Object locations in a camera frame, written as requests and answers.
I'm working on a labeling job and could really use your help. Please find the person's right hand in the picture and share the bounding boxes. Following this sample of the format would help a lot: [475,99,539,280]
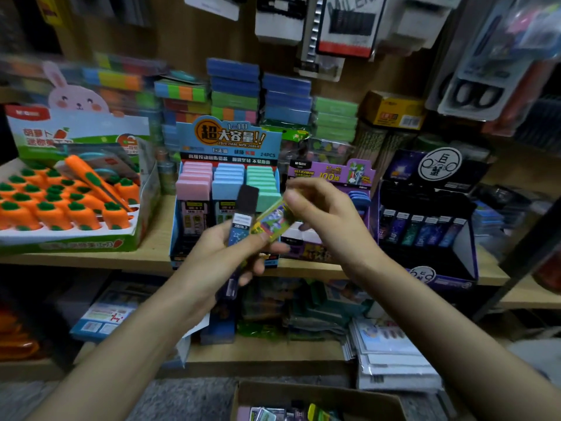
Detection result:
[282,177,387,275]

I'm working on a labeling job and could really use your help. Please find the person's left hand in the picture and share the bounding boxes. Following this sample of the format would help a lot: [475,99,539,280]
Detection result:
[175,219,290,308]

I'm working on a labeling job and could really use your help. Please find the purple display box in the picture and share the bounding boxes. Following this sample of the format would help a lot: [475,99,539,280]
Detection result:
[280,157,378,264]

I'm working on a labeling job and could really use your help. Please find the wooden shelf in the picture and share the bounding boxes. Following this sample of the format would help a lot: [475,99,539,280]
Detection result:
[0,0,561,382]

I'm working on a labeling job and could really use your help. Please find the black and white display box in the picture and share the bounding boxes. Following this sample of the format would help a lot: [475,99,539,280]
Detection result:
[372,146,492,290]

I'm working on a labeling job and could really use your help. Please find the blue display box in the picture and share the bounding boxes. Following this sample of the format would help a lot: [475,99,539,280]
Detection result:
[169,115,283,268]

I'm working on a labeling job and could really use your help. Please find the pile of pencil lead cases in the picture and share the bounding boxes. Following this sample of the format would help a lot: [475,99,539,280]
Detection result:
[237,401,338,421]

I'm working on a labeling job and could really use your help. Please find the brown cardboard box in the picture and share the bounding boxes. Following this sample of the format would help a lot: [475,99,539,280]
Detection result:
[230,379,408,421]

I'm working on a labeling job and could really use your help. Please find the person's right forearm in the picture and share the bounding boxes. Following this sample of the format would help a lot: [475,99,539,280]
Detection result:
[359,250,561,421]

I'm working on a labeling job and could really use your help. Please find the person's left forearm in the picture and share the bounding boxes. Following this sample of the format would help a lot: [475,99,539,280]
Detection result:
[30,280,224,421]

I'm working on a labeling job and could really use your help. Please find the orange carrot pen display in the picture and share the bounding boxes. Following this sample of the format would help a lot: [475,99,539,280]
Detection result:
[0,61,163,255]

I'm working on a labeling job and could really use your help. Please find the heap of green teal packs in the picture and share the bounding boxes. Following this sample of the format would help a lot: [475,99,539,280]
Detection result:
[237,276,369,343]

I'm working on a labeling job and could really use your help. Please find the stack of green packets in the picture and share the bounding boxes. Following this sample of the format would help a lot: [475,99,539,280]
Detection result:
[311,96,361,146]

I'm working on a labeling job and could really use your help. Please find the yellow carton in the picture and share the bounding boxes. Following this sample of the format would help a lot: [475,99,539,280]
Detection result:
[361,90,426,130]

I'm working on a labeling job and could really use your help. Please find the stack of blue packets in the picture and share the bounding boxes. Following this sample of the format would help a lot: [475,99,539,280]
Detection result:
[206,57,314,128]

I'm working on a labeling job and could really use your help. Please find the stack of white packets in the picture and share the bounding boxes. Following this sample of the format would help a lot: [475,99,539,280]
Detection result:
[351,318,444,393]

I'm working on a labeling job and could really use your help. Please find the black red hanging package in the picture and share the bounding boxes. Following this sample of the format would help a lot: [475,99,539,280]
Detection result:
[317,0,387,60]

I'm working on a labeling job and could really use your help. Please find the hanging white blister package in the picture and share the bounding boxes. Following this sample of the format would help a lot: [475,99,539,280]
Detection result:
[438,0,561,122]

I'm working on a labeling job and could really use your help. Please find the stack of multicoloured packets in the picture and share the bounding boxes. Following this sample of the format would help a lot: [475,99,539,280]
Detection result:
[0,52,210,119]

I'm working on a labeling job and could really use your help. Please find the orange folders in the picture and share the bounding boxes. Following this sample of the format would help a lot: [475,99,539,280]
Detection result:
[0,306,40,363]

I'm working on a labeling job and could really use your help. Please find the white card of black clips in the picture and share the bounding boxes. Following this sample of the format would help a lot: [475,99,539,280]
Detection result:
[184,0,242,21]
[256,0,310,44]

